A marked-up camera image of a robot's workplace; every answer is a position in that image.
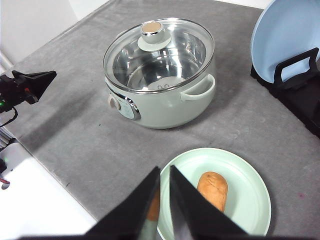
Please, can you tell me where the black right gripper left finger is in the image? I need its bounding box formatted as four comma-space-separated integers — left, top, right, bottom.
19, 167, 161, 240

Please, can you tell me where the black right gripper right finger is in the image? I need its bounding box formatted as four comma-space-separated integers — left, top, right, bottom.
170, 165, 320, 240

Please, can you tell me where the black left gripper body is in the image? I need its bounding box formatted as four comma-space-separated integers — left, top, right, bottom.
0, 74, 27, 114

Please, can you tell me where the brown potato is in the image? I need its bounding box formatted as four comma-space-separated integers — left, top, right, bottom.
147, 171, 229, 221

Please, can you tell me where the green plate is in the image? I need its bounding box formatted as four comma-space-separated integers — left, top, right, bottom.
158, 147, 271, 240

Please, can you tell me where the glass steamer lid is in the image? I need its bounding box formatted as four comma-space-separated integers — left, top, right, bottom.
103, 17, 215, 92

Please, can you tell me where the green electric steamer pot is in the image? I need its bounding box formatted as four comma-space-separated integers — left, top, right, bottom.
104, 73, 217, 130

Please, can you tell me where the black plate rack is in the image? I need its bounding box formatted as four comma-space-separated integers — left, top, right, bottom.
250, 48, 320, 138

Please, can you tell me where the blue plate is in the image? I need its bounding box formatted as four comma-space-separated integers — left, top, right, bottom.
251, 0, 320, 83

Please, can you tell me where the grey table mat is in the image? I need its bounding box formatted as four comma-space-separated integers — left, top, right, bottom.
5, 0, 320, 236

